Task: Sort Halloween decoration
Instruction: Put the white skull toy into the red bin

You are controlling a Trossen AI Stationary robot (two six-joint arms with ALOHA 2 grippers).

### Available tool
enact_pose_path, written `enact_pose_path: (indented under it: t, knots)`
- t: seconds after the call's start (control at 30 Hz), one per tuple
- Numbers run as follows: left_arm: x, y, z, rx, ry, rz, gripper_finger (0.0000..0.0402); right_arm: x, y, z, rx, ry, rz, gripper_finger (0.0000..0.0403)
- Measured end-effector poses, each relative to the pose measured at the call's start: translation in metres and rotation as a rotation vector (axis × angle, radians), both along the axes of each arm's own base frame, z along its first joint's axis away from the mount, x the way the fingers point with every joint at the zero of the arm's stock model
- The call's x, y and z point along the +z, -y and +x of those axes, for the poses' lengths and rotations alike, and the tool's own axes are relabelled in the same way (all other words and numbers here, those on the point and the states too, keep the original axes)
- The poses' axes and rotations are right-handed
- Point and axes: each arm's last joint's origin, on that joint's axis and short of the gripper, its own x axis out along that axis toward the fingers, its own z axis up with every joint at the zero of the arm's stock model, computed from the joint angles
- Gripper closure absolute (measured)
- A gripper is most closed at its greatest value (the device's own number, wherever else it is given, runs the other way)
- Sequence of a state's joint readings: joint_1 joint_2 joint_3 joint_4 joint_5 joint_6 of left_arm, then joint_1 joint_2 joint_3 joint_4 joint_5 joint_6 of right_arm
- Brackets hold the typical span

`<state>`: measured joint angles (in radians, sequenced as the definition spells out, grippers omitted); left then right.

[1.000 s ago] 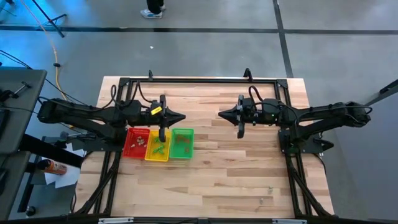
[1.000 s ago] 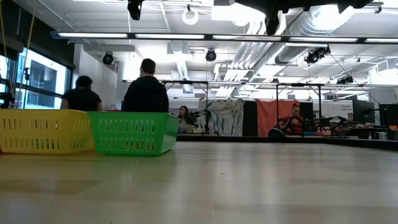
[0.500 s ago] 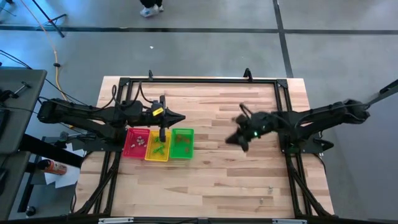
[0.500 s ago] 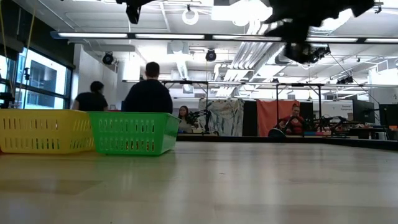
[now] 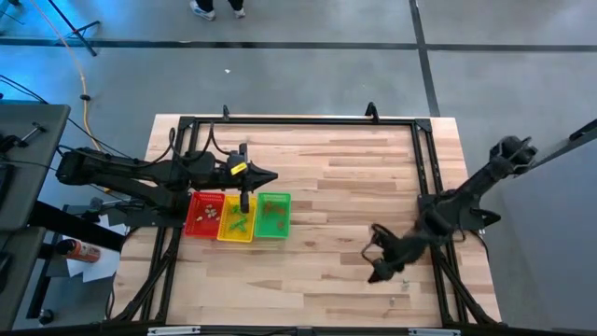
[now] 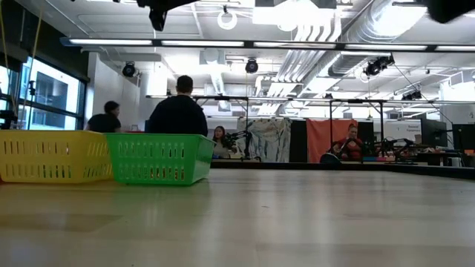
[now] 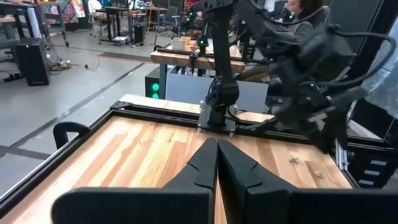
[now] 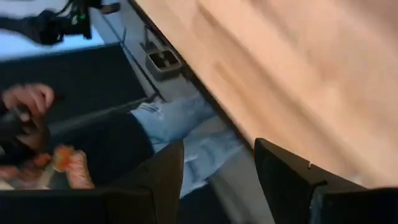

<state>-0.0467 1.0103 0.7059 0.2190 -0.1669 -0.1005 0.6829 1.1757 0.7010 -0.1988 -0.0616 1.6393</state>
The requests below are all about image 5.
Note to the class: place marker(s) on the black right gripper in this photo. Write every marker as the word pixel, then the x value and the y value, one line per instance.
pixel 401 249

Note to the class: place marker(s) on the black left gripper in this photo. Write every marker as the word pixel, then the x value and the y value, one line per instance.
pixel 210 172

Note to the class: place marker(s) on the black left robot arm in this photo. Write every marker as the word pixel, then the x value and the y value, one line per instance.
pixel 126 168

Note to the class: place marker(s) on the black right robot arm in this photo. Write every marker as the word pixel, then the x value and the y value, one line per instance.
pixel 476 182

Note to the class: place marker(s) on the yellow tape label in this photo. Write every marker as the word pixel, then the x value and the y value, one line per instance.
pixel 238 168

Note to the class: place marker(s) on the green plastic basket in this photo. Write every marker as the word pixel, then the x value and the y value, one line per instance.
pixel 266 228

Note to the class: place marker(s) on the yellow plastic basket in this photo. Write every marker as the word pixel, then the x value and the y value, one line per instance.
pixel 226 235

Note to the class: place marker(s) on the red plastic basket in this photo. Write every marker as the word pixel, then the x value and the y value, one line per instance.
pixel 196 228

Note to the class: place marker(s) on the grey rolling table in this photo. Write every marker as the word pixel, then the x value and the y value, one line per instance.
pixel 559 256

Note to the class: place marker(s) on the person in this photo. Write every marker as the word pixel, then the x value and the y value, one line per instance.
pixel 201 10

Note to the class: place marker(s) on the white paper sheets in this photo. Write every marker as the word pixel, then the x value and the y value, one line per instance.
pixel 100 270

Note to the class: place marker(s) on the black metal beam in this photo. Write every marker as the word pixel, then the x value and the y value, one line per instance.
pixel 74 226

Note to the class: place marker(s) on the orange spray can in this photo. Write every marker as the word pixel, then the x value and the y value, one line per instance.
pixel 79 250

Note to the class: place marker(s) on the grey side table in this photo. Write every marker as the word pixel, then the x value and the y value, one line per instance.
pixel 32 186

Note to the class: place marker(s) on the black tripod stand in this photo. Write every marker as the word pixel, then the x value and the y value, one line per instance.
pixel 73 28

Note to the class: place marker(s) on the black clamp tool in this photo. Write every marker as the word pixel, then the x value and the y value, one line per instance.
pixel 11 142

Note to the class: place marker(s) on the small black round cap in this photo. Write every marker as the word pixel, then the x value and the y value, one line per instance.
pixel 45 316

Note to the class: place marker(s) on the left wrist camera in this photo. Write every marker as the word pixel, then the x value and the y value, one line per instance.
pixel 227 179

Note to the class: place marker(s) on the black aluminium table frame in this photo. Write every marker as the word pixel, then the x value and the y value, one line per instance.
pixel 303 121

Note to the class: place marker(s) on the black frame bracket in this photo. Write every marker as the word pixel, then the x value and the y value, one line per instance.
pixel 226 112
pixel 371 112

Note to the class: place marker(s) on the silver metal bracket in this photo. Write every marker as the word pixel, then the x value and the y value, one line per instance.
pixel 172 331
pixel 434 332

